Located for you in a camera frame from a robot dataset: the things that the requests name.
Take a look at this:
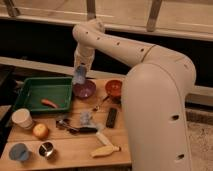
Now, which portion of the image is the orange bowl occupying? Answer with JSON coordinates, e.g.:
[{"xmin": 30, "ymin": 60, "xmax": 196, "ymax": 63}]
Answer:
[{"xmin": 105, "ymin": 80, "xmax": 122, "ymax": 98}]

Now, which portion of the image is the black handled utensil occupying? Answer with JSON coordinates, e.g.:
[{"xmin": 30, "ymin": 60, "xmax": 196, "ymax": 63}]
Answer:
[{"xmin": 56, "ymin": 119, "xmax": 97, "ymax": 134}]

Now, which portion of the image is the black remote control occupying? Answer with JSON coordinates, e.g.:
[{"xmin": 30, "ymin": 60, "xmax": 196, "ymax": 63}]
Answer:
[{"xmin": 106, "ymin": 108, "xmax": 117, "ymax": 128}]

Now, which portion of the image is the white paper cup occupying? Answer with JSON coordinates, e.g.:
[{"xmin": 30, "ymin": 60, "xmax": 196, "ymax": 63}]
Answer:
[{"xmin": 12, "ymin": 108, "xmax": 34, "ymax": 129}]

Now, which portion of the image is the green plastic tray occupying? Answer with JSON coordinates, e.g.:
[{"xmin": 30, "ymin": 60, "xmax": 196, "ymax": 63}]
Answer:
[{"xmin": 13, "ymin": 77, "xmax": 72, "ymax": 114}]

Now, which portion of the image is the purple bowl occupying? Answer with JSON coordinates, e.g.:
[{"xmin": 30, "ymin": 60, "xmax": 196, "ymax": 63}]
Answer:
[{"xmin": 73, "ymin": 80, "xmax": 96, "ymax": 99}]

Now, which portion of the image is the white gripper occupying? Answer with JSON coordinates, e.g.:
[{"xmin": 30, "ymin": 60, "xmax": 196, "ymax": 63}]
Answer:
[{"xmin": 71, "ymin": 46, "xmax": 96, "ymax": 85}]

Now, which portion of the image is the blue cup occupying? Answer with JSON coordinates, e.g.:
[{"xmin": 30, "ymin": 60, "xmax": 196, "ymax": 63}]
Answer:
[{"xmin": 9, "ymin": 143, "xmax": 30, "ymax": 162}]

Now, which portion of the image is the yellow banana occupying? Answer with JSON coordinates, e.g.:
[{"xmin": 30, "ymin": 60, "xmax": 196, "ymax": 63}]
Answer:
[{"xmin": 91, "ymin": 145, "xmax": 121, "ymax": 158}]

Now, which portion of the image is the orange carrot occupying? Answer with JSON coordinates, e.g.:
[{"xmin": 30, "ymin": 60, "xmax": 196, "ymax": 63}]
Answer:
[{"xmin": 41, "ymin": 99, "xmax": 58, "ymax": 109}]

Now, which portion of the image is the small metal cup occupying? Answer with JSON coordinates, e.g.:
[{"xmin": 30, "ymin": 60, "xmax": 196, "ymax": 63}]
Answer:
[{"xmin": 39, "ymin": 142, "xmax": 55, "ymax": 158}]

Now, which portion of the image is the metal spoon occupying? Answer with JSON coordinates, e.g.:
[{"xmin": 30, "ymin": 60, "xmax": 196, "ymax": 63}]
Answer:
[{"xmin": 92, "ymin": 96, "xmax": 109, "ymax": 112}]

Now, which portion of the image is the crumpled grey cloth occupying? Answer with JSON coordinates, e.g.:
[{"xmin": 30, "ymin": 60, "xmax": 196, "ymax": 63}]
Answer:
[{"xmin": 80, "ymin": 111, "xmax": 105, "ymax": 131}]

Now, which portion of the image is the wooden table board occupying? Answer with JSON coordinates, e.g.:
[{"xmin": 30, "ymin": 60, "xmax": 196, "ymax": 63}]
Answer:
[{"xmin": 0, "ymin": 77, "xmax": 132, "ymax": 171}]

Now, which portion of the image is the red yellow apple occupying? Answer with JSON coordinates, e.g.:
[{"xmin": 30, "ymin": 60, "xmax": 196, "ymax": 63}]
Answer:
[{"xmin": 33, "ymin": 123, "xmax": 49, "ymax": 139}]

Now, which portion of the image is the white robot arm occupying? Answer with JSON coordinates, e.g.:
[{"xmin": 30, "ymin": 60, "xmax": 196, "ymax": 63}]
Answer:
[{"xmin": 72, "ymin": 19, "xmax": 196, "ymax": 171}]

